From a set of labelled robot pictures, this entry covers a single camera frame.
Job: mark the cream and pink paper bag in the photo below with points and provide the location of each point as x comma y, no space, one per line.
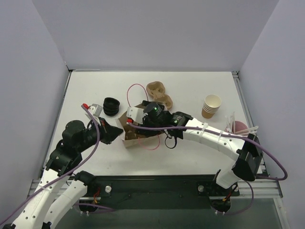
130,137

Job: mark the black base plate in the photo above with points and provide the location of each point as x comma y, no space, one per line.
159,192

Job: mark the stack of brown paper cups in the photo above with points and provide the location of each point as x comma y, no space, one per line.
211,105

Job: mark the brown pulp cup carrier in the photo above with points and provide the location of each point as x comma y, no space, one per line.
157,91

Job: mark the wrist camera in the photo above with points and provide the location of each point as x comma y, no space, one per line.
93,111
136,114

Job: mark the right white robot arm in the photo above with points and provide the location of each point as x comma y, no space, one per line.
245,153

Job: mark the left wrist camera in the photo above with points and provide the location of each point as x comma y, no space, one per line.
93,111

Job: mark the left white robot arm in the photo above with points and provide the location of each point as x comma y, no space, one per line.
59,188

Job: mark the aluminium frame rail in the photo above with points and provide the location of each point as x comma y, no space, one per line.
263,188

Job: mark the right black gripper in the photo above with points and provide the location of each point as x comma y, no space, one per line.
145,119

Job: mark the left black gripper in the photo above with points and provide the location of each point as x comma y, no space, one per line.
105,131

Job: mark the stack of black lids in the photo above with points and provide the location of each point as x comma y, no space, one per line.
111,106

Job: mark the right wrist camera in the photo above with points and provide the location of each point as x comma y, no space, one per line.
136,114

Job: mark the pink cup with straws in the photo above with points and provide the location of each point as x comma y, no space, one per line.
237,127

